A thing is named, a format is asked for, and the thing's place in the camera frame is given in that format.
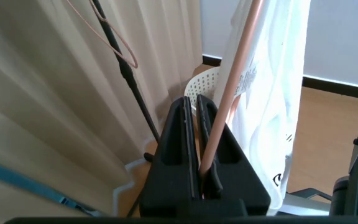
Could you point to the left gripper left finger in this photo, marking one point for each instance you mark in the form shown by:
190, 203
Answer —
169, 174

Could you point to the white printed t-shirt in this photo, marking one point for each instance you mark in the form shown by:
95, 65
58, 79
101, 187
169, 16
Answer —
275, 93

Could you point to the pink clothes hanger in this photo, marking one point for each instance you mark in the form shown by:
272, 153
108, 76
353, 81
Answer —
134, 62
238, 62

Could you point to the window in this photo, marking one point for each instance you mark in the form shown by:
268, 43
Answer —
26, 183

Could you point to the black clothes rack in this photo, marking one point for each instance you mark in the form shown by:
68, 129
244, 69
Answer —
126, 71

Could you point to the beige curtain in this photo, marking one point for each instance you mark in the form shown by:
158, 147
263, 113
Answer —
11, 202
57, 77

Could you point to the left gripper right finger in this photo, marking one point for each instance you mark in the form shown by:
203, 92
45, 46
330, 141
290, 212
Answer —
238, 183

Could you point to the white laundry basket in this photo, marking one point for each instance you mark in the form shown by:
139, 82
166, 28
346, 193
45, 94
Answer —
200, 84

